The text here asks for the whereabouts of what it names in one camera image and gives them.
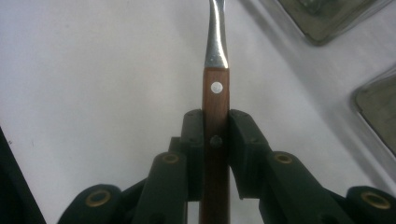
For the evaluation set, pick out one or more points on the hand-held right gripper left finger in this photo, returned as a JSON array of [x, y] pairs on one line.
[[193, 155]]

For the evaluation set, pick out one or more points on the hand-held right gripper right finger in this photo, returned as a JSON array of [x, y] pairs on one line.
[[249, 155]]

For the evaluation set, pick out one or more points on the translucent grey plastic bin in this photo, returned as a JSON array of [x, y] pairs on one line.
[[379, 109], [327, 18]]

